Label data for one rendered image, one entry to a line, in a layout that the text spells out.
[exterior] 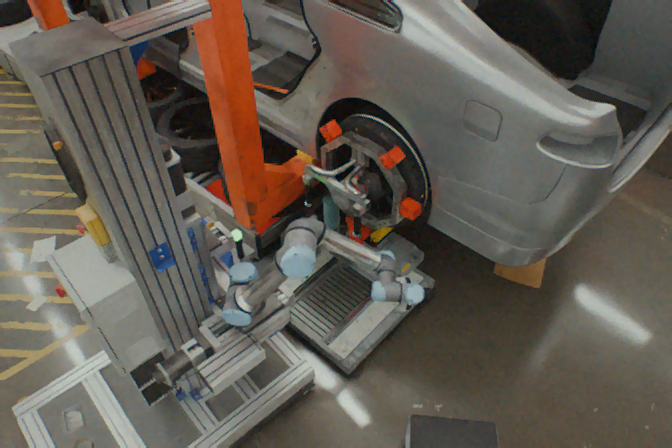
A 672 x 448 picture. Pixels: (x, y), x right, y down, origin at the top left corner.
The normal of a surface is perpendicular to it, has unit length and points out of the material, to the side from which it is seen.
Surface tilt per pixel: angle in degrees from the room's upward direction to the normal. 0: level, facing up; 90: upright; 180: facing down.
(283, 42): 48
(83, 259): 0
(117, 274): 0
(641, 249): 0
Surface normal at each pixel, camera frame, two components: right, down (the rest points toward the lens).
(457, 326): -0.01, -0.70
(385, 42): -0.66, 0.41
